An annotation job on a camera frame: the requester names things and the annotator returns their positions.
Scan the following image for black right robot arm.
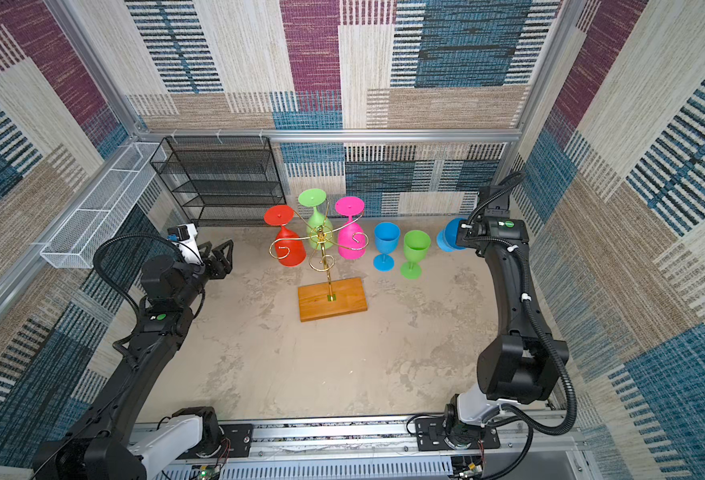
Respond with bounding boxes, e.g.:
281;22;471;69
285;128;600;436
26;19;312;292
441;186;569;449

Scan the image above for gold wire glass rack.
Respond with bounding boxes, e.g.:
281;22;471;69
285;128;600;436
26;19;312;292
288;195;346;283

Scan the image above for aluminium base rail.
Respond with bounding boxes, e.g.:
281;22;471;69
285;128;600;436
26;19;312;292
123;413;588;480

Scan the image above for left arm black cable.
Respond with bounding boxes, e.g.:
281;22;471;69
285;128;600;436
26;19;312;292
91;232;176;319

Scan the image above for white mesh wall basket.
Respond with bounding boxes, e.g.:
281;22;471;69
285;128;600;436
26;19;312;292
40;142;158;269

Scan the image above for pink wine glass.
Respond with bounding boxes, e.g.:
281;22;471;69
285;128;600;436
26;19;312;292
334;196;368;260

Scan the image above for blue wine glass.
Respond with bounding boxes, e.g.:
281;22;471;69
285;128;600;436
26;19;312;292
437;218;464;252
373;222;401;272

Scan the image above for black mesh shelf rack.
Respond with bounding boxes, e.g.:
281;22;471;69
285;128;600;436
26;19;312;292
150;136;286;227

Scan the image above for green wine glass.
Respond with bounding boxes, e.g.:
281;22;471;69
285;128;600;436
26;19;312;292
401;230;432;280
298;188;334;251

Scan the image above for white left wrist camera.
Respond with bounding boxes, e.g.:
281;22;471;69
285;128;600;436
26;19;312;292
166;223;202;265

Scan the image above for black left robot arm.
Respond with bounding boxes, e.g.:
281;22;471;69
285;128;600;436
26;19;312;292
32;237;234;479

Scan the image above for wooden rack base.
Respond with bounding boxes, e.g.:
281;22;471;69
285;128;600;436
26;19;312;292
298;278;368;322

